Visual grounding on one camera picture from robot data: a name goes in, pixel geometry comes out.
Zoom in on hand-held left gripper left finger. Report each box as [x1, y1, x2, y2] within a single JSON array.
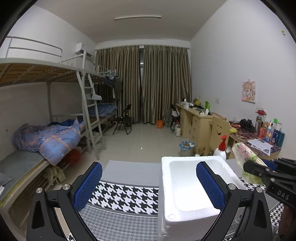
[[26, 161, 103, 241]]

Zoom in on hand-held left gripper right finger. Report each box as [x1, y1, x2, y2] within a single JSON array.
[[196, 161, 273, 241]]

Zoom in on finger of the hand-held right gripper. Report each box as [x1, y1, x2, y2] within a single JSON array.
[[243, 161, 277, 183], [269, 158, 296, 172]]

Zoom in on floral soft packet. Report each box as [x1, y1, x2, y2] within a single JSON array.
[[231, 142, 269, 184]]

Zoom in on white foam box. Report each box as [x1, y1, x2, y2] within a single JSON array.
[[157, 156, 248, 241]]

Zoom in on white printed papers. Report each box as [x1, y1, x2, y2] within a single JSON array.
[[247, 138, 273, 155]]

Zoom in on cluster of toiletry bottles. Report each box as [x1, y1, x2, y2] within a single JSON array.
[[259, 118, 286, 147]]

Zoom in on white pump bottle red top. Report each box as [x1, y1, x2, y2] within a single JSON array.
[[213, 135, 227, 160]]

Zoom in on desk with patterned cloth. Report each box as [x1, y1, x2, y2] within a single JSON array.
[[228, 120, 282, 163]]

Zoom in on beige cloth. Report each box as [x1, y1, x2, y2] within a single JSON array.
[[43, 166, 66, 186]]

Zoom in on houndstooth grey mat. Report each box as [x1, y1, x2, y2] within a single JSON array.
[[66, 160, 294, 241]]

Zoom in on blue trash bin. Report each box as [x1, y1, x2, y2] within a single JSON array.
[[179, 140, 196, 157]]

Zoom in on steel flask with red top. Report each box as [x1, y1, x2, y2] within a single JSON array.
[[255, 110, 266, 132]]

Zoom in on wooden chair with smiley cutout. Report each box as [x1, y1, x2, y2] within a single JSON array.
[[203, 115, 230, 156]]

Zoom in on blue plaid quilt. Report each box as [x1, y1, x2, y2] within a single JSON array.
[[12, 119, 86, 166]]

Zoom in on light wooden desk with drawers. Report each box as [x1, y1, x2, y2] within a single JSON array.
[[176, 103, 227, 156]]

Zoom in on white metal bed ladder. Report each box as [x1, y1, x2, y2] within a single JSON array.
[[76, 51, 107, 160]]

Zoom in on grey mattress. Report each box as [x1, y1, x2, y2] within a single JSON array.
[[0, 151, 47, 202]]

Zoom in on black folding chair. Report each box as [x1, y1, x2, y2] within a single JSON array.
[[112, 103, 133, 135], [165, 103, 181, 127]]

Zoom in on blue checked bedding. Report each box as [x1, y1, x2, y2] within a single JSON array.
[[89, 103, 117, 117]]

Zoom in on dark hanging clothes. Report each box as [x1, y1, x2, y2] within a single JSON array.
[[105, 75, 123, 101]]

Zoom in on beige curtain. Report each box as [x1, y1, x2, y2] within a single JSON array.
[[143, 45, 192, 126], [95, 45, 142, 124]]

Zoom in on white metal bunk bed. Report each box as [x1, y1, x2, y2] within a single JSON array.
[[61, 51, 118, 139], [0, 36, 107, 209]]

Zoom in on white air conditioner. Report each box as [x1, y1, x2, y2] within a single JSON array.
[[74, 42, 93, 57]]

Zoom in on ceiling tube light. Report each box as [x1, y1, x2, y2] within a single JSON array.
[[115, 15, 162, 21]]

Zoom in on cartoon wall poster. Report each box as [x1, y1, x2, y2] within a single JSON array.
[[241, 80, 258, 102]]

